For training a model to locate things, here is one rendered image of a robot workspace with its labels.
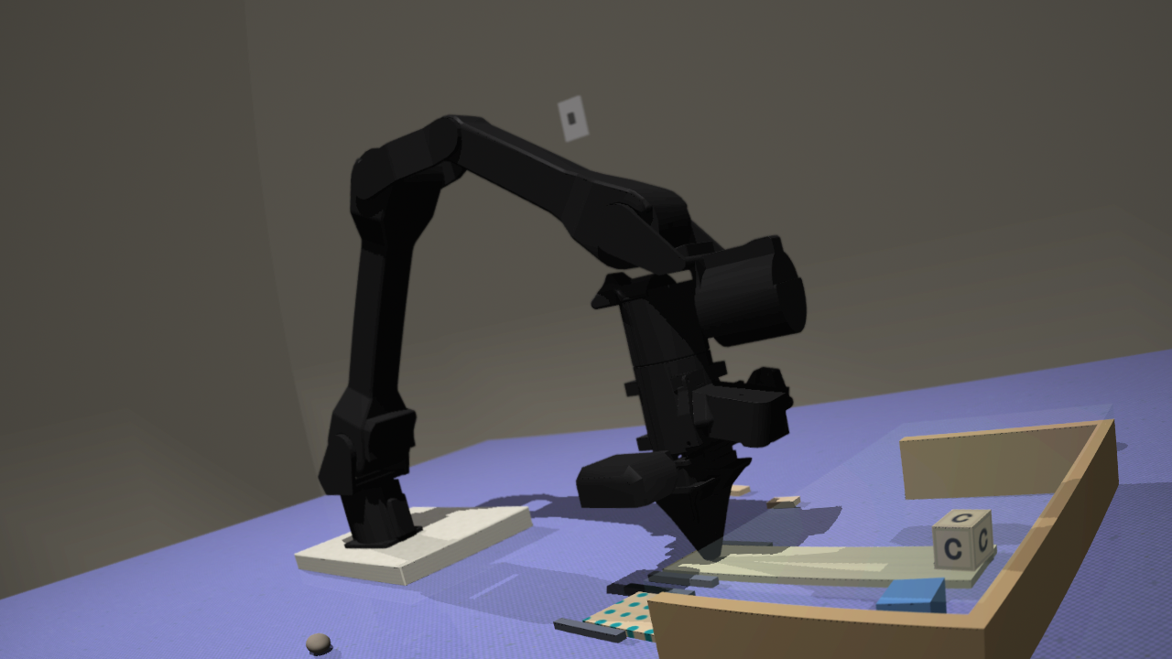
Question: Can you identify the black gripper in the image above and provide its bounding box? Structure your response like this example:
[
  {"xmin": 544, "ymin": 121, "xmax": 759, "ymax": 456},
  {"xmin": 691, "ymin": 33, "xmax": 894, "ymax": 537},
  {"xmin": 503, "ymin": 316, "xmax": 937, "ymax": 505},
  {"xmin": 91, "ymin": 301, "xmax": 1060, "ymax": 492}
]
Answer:
[{"xmin": 575, "ymin": 349, "xmax": 752, "ymax": 551}]

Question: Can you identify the tan sphere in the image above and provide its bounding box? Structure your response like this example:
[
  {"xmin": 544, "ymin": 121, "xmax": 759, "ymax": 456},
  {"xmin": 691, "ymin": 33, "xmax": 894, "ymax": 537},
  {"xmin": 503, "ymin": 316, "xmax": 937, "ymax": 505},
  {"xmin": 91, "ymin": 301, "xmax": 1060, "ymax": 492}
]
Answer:
[{"xmin": 306, "ymin": 633, "xmax": 331, "ymax": 654}]

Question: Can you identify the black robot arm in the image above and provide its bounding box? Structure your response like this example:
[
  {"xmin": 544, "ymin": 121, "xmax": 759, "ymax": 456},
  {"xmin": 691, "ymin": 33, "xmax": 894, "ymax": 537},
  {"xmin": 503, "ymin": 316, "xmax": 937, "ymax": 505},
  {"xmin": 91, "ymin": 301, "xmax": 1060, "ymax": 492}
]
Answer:
[{"xmin": 318, "ymin": 114, "xmax": 808, "ymax": 549}]

